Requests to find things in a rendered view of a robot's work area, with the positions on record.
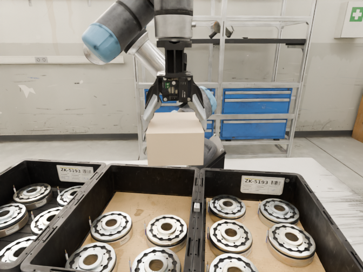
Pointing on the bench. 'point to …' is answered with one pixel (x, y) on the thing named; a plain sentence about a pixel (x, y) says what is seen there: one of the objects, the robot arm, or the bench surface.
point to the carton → (175, 140)
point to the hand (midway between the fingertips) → (174, 130)
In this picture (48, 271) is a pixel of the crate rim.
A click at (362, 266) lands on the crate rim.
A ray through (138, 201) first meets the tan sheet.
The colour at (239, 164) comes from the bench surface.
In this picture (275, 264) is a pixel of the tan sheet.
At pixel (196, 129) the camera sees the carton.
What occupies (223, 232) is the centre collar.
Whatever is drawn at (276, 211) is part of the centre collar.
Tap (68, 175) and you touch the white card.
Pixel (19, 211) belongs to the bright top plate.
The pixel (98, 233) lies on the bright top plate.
